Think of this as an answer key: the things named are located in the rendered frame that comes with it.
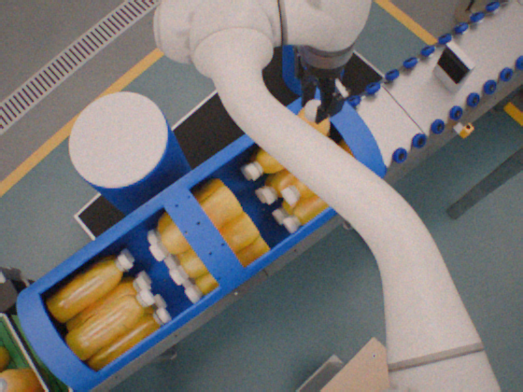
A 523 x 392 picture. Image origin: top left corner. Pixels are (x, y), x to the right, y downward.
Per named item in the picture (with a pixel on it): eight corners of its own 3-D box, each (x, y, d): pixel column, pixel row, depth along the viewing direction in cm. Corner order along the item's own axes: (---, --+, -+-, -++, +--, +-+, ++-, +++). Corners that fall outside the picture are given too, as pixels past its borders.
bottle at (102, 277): (68, 323, 118) (134, 276, 121) (57, 325, 110) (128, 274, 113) (51, 298, 119) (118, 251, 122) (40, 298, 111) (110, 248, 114)
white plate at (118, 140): (184, 110, 136) (184, 112, 137) (98, 79, 140) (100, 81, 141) (137, 203, 129) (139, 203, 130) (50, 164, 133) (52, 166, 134)
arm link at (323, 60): (332, -7, 75) (329, 15, 81) (285, 21, 73) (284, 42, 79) (371, 33, 73) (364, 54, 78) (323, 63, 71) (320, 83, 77)
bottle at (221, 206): (222, 179, 113) (147, 232, 110) (241, 204, 110) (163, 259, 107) (228, 191, 120) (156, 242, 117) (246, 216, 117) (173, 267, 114)
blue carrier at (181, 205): (381, 197, 134) (391, 146, 108) (106, 395, 121) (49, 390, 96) (315, 125, 145) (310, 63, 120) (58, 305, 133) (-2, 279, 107)
